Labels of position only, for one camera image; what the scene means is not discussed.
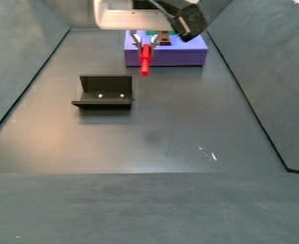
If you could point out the green block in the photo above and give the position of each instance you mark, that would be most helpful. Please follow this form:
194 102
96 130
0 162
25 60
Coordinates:
154 32

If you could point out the brown L-shaped bracket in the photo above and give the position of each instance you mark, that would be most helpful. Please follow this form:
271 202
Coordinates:
164 38

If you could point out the red peg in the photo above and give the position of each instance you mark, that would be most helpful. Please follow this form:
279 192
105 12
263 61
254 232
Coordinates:
146 59

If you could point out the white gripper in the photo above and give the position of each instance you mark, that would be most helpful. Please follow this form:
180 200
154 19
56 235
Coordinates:
116 15

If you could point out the purple base board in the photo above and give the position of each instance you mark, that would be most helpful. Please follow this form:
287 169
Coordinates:
180 54

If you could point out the black angled holder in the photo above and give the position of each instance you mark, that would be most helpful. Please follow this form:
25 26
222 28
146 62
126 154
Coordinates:
105 91

